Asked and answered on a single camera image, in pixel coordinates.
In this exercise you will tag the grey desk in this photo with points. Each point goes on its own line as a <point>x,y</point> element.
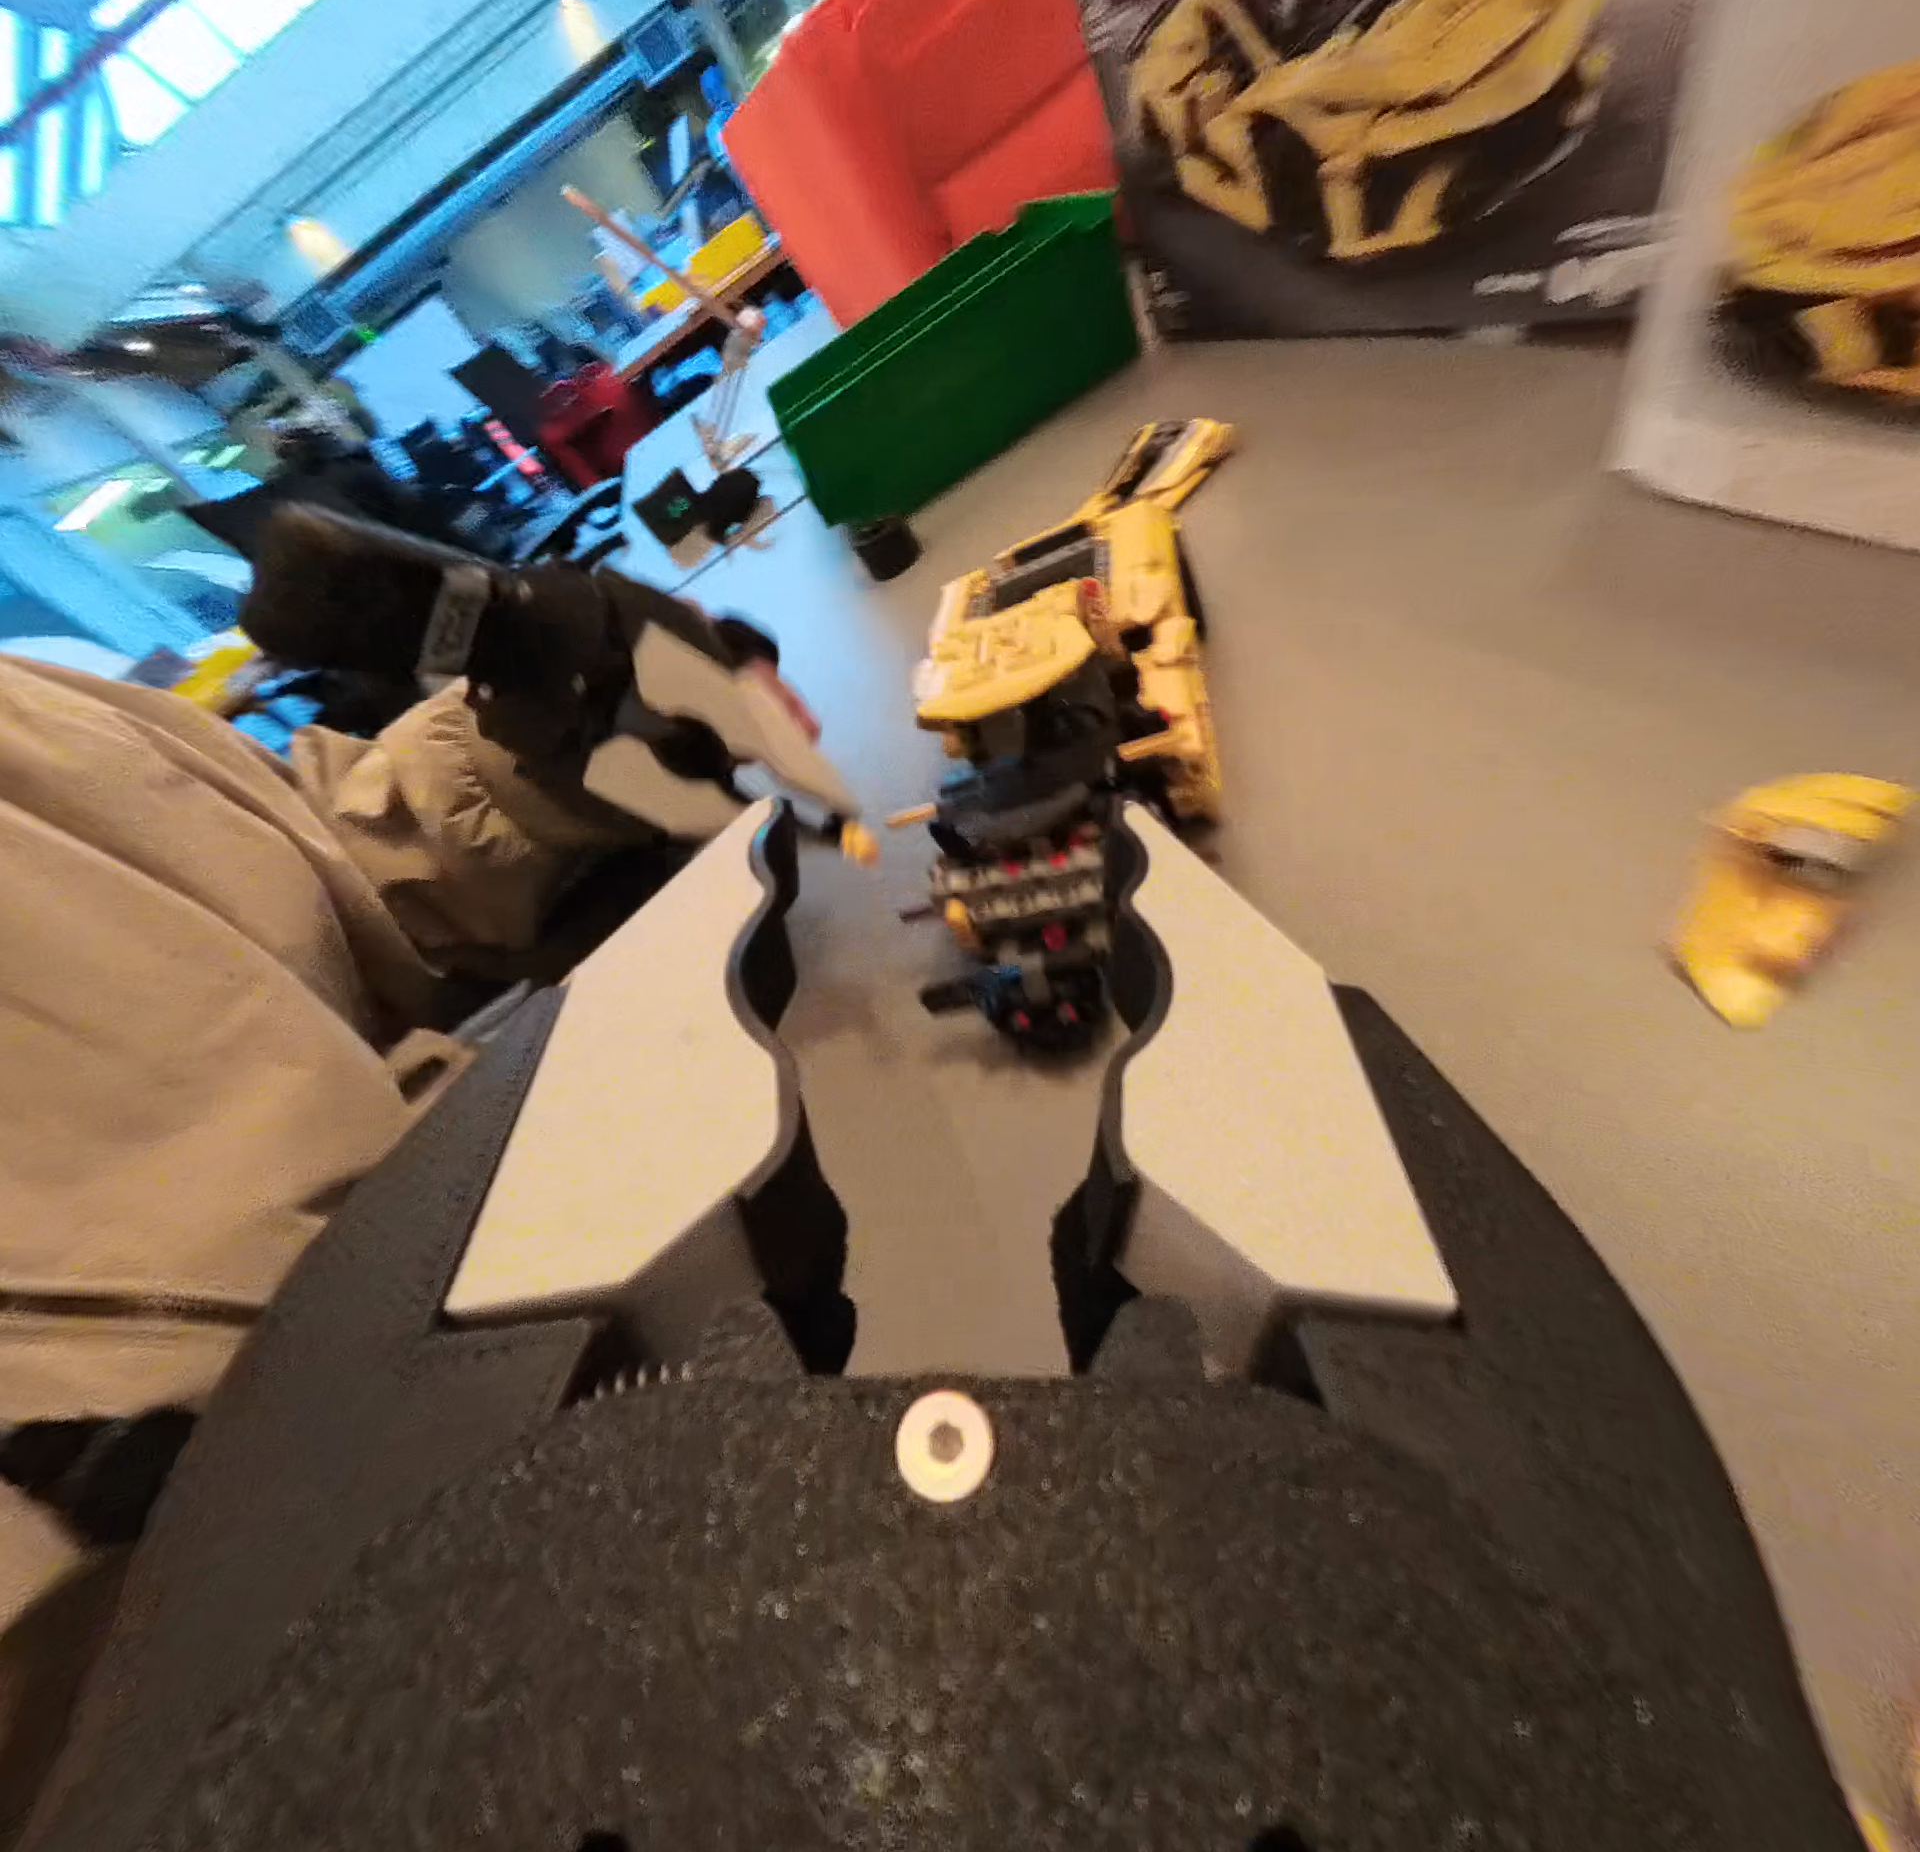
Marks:
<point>1499,682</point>

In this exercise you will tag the toy car cardboard box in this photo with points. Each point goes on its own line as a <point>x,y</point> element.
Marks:
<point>1349,114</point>

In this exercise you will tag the red office chair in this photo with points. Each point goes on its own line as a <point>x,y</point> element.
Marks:
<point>593,427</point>

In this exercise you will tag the person's left forearm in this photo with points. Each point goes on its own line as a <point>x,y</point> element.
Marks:
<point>419,832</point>

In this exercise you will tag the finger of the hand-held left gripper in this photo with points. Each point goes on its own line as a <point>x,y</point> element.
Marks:
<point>691,682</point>
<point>705,788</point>

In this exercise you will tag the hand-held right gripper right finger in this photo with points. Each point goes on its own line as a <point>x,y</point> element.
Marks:
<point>1274,1132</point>

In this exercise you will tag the small yellow brick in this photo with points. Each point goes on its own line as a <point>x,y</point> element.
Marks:
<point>859,841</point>

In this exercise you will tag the toy car instruction booklet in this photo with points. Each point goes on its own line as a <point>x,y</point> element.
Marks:
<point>1799,232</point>

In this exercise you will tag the black device green light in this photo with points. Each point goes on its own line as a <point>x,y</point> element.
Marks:
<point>698,514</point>

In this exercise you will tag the black toy tyre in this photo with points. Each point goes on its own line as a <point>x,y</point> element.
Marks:
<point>884,548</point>

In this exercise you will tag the yellow toy car model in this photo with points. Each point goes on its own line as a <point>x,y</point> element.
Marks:
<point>1021,654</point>

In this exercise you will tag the person's beige jacket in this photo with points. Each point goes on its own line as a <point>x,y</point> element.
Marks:
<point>150,982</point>

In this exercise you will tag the red carry bag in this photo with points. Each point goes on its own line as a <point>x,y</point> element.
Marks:
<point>900,114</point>

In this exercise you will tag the yellow toy body section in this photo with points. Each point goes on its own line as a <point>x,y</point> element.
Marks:
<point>1787,891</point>

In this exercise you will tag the green plastic bin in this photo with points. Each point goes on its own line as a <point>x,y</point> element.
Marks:
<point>959,367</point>

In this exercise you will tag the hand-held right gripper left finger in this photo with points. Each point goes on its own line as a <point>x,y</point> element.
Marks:
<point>630,1132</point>

